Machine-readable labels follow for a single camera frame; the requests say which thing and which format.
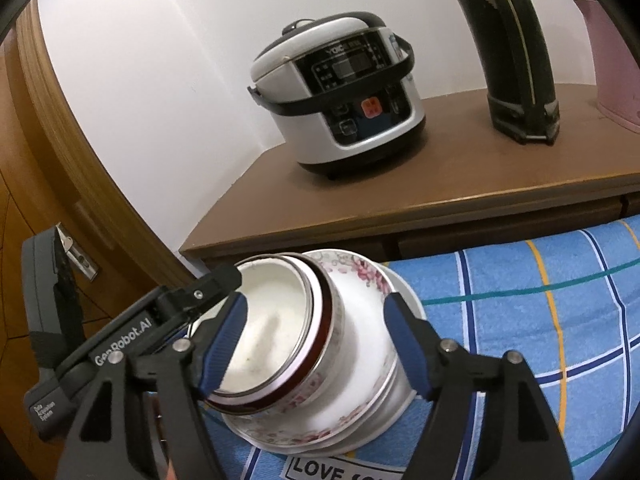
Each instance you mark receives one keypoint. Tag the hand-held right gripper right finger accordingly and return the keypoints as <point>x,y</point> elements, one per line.
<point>405,345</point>

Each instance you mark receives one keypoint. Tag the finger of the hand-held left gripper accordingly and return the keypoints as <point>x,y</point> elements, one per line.
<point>200,292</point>

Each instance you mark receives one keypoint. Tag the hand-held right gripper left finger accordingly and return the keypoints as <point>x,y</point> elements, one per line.
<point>225,340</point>

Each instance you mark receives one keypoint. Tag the grey round plate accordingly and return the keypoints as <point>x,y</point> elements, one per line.
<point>415,300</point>

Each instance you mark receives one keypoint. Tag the white plate with red flowers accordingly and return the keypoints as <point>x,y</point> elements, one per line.
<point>380,410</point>

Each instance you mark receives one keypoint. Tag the red bowl with pink inside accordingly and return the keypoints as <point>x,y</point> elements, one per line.
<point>327,305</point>

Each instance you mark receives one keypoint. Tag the blue checked tablecloth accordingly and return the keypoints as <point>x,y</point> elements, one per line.
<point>500,320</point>

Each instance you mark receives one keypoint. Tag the brown wooden door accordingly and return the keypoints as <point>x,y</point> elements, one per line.
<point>12,200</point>

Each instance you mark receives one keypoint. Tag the white cloth label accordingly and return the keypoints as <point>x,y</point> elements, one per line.
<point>320,470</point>

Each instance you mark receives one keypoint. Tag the brown wooden cabinet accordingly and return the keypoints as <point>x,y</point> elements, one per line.
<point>450,170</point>

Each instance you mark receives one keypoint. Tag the white and black rice cooker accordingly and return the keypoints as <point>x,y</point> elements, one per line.
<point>300,125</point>

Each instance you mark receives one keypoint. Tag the tall black thermos flask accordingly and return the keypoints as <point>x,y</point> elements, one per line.
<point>500,60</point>

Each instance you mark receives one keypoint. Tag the pink electric kettle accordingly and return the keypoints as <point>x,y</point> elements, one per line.
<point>615,70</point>

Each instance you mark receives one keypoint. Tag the brown wooden door frame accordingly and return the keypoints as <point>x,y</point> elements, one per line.
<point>75,135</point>

